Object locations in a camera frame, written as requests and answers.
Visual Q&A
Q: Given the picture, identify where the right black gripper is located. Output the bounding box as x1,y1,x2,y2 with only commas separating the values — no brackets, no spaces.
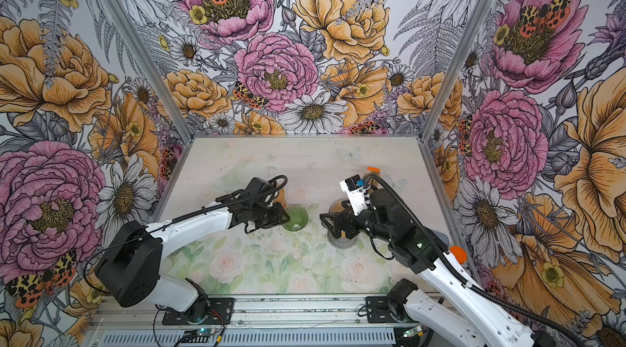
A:
320,200,395,244

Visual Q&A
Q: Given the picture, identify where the clear grey glass carafe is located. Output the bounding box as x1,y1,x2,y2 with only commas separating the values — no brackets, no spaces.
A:
327,232,357,249

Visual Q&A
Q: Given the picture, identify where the orange glass carafe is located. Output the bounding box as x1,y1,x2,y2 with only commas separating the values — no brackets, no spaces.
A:
272,188,287,209

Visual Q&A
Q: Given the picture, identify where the orange coffee filter pack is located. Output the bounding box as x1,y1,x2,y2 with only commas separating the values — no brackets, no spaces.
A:
366,167,381,177

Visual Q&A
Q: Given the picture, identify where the clear grey glass dripper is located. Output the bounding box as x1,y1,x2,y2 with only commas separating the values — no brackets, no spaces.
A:
329,199,350,213

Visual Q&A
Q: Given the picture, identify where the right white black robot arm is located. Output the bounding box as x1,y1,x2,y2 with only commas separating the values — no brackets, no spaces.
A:
320,180,556,346

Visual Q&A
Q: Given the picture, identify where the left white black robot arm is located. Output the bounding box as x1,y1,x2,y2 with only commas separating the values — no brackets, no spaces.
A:
95,175,289,324

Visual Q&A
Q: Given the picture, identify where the green glass dripper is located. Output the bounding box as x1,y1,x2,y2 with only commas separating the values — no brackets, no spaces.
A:
282,206,309,232

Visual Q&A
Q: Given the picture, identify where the orange lid bottle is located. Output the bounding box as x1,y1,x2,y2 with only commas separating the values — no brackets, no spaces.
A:
449,246,468,265

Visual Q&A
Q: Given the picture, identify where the green circuit board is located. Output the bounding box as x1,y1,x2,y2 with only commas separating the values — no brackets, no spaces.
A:
403,325,424,338

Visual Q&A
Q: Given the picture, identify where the left black corrugated cable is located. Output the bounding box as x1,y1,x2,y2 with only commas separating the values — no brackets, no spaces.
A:
82,174,290,294

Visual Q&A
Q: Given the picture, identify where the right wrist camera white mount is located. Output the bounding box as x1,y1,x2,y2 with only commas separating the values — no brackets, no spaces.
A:
340,175,371,217

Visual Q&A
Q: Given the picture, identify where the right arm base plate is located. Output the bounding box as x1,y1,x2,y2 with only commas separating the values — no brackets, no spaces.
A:
365,296,409,324

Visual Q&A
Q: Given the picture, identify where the aluminium rail frame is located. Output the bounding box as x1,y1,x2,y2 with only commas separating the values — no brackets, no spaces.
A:
83,294,455,346

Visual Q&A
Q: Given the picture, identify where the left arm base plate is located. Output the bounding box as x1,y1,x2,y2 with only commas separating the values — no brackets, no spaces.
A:
161,297,236,326

